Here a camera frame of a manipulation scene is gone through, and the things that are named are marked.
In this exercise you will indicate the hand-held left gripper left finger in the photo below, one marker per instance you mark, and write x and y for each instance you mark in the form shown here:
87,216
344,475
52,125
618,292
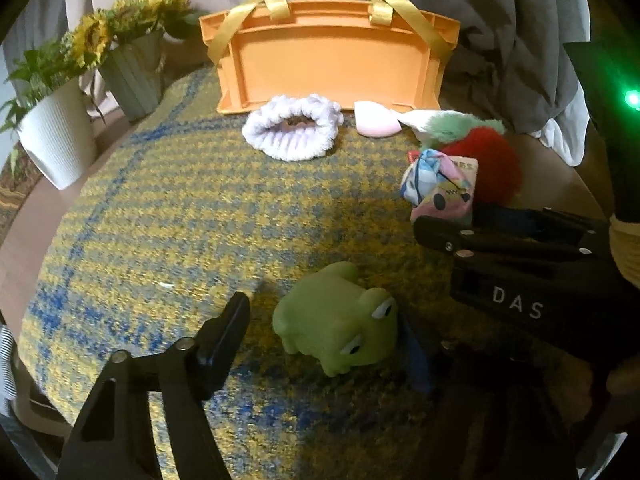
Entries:
227,332

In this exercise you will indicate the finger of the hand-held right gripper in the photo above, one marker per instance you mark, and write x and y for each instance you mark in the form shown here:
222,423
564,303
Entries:
520,215
500,242

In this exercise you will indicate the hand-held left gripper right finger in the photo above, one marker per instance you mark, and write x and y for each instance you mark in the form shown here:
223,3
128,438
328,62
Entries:
417,360

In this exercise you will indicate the colourful printed beanbag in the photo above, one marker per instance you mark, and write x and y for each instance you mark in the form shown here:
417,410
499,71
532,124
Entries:
440,180

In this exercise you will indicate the green frog squishy toy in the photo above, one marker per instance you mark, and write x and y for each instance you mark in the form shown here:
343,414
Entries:
330,320

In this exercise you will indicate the person's right hand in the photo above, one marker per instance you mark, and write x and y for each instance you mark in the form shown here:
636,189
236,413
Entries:
627,252

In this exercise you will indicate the red strawberry plush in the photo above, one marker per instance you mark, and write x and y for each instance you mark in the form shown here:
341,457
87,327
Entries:
492,157

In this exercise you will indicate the yellow blue plaid mat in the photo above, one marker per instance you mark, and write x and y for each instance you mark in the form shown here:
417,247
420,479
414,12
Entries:
200,220

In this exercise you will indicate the pink makeup sponge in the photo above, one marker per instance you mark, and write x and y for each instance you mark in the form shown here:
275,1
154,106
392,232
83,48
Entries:
375,120

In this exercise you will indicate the lavender fluffy headband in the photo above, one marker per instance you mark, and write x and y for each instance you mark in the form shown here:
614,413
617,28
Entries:
265,132

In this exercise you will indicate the striped cloth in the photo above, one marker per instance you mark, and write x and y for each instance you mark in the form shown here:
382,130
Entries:
6,365

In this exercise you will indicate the white ribbed plant pot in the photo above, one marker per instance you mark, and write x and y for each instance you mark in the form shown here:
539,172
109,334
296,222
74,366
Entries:
57,135

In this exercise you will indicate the green ribbed flower pot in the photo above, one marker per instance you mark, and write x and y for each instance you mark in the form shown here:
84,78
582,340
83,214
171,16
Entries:
135,80

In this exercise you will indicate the green leafy plant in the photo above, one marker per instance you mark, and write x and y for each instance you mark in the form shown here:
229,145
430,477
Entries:
35,75

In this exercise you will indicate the artificial sunflower bouquet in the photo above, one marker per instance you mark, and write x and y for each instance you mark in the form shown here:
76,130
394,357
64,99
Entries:
95,35

